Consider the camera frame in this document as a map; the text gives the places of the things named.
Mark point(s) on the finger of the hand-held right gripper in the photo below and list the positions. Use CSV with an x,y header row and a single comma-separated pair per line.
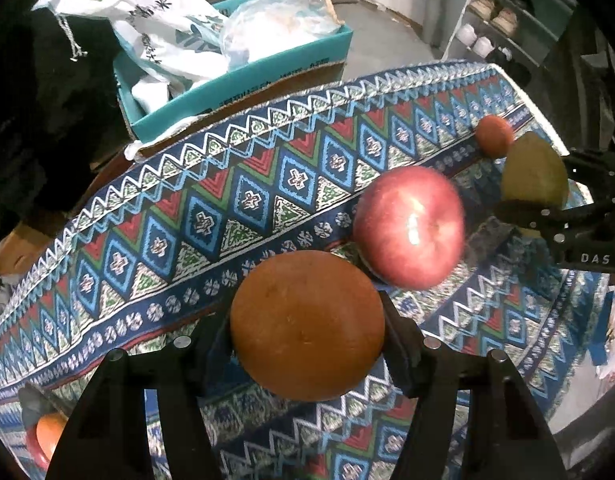
x,y
597,162
562,230

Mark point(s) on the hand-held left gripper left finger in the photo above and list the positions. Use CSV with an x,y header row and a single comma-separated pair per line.
x,y
207,355

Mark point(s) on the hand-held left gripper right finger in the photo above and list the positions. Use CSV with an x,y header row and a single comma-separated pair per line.
x,y
407,360

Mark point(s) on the yellow-green pear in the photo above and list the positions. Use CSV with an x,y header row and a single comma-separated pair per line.
x,y
535,170

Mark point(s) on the large orange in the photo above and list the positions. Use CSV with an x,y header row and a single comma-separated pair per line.
x,y
307,325

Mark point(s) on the medium orange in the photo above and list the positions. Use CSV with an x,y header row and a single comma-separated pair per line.
x,y
49,435

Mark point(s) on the small orange tangerine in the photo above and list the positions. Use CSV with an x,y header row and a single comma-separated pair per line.
x,y
494,135

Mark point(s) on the white plastic bag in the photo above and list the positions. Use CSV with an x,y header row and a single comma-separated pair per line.
x,y
612,340

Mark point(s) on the blue patterned tablecloth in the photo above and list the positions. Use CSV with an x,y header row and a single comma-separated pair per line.
x,y
187,220

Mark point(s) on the group of shoes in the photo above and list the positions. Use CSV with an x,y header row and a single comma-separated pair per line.
x,y
492,10

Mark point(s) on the white shoe rack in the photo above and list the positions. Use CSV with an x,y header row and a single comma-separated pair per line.
x,y
452,25

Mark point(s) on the flat cardboard box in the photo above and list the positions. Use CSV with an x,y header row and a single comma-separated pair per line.
x,y
22,247

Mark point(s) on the teal cardboard box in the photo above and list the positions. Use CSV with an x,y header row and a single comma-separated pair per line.
x,y
247,85

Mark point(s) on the black hooded coat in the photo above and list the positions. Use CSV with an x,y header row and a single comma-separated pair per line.
x,y
37,110

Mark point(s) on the clear plastic bag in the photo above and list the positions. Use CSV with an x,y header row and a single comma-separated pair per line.
x,y
272,25

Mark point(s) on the white printed rice bag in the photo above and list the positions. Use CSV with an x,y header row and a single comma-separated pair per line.
x,y
152,15

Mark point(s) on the dark upright frame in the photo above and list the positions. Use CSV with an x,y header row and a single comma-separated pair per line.
x,y
602,85

